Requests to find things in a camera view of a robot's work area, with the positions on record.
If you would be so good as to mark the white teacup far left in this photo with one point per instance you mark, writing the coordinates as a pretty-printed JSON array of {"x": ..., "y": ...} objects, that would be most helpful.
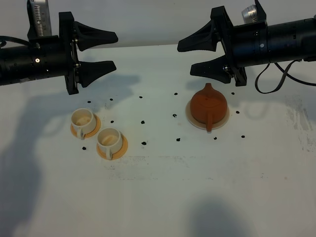
[{"x": 83, "y": 122}]

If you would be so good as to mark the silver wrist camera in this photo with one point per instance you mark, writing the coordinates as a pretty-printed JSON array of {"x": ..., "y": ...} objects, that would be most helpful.
[
  {"x": 249, "y": 14},
  {"x": 39, "y": 19}
]

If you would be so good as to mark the orange coaster near right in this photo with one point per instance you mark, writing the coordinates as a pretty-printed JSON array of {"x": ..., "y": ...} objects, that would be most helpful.
[{"x": 118, "y": 154}]

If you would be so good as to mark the orange coaster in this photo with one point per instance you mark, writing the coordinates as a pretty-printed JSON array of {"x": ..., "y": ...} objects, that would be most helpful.
[
  {"x": 118, "y": 154},
  {"x": 92, "y": 133}
]

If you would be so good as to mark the white teacup near right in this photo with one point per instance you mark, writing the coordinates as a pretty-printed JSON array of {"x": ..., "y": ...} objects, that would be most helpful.
[{"x": 109, "y": 142}]

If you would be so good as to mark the brown clay teapot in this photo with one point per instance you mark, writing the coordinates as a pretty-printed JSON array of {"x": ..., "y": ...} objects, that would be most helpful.
[{"x": 208, "y": 107}]

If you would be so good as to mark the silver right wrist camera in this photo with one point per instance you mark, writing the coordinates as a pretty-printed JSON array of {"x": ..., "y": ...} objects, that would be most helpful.
[{"x": 249, "y": 14}]

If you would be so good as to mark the orange coaster far left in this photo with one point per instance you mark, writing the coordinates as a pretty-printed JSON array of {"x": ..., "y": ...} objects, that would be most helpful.
[{"x": 92, "y": 133}]

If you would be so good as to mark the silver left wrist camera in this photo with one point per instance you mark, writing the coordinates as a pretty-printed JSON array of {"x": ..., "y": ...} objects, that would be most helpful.
[{"x": 39, "y": 19}]

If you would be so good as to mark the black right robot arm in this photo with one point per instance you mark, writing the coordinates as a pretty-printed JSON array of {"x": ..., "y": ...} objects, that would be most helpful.
[{"x": 288, "y": 41}]

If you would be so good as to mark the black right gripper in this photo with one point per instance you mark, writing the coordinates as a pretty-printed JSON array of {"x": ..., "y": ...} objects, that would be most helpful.
[{"x": 241, "y": 45}]

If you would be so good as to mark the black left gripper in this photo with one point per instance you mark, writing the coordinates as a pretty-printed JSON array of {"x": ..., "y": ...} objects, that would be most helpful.
[{"x": 52, "y": 56}]

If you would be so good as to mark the round beige teapot coaster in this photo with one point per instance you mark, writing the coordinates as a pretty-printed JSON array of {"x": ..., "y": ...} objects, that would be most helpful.
[{"x": 202, "y": 126}]

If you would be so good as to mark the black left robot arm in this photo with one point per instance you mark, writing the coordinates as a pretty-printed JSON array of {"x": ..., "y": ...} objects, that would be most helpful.
[{"x": 15, "y": 62}]

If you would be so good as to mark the white teacup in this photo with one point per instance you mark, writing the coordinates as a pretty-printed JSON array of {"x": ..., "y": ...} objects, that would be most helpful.
[
  {"x": 83, "y": 122},
  {"x": 109, "y": 142}
]

